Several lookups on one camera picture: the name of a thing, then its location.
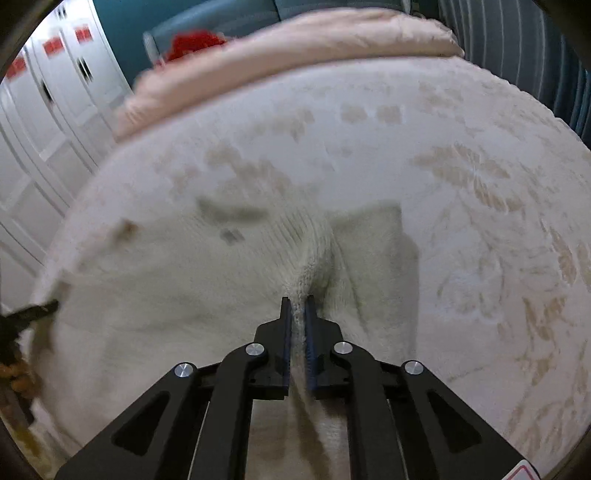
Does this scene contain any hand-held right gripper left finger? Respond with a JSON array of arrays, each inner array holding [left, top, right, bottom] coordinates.
[[54, 296, 293, 480]]

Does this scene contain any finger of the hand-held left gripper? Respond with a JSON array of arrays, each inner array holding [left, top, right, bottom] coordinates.
[[0, 299, 61, 329]]

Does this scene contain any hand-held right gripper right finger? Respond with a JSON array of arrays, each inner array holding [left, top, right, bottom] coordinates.
[[305, 295, 542, 480]]

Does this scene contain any white knitted sweater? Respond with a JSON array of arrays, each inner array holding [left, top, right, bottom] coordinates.
[[28, 198, 421, 480]]

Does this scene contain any cream patterned blanket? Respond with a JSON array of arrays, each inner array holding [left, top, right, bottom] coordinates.
[[18, 58, 591, 480]]

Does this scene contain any white locker cabinet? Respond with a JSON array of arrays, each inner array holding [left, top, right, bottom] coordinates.
[[0, 0, 134, 319]]

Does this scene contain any pink quilt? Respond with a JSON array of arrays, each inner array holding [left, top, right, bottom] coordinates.
[[113, 7, 466, 141]]

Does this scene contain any red cloth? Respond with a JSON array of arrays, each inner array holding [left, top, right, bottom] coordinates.
[[164, 28, 228, 63]]

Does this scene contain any teal chair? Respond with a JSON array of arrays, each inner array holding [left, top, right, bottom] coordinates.
[[142, 0, 411, 68]]

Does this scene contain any striped blue curtain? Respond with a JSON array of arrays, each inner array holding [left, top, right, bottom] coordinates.
[[436, 0, 591, 151]]

